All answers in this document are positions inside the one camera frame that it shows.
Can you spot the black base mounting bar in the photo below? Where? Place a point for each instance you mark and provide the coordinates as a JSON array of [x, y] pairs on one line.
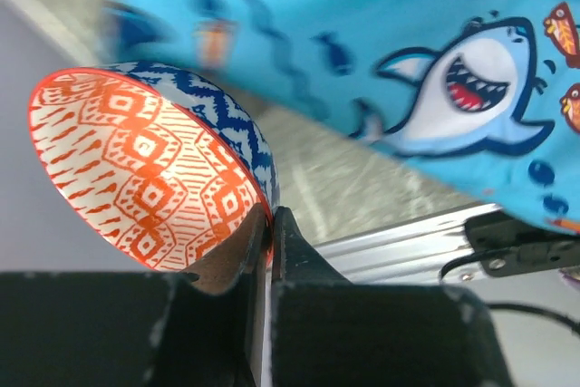
[[505, 246]]

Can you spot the orange diamond patterned bowl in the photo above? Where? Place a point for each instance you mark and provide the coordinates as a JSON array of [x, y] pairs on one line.
[[160, 162]]

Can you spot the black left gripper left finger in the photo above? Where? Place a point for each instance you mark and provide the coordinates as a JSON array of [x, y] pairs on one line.
[[199, 327]]

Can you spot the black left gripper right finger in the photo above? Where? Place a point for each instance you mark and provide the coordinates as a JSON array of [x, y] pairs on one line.
[[327, 331]]

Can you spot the blue shark print shorts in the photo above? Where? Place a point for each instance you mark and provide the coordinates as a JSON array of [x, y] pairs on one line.
[[482, 95]]

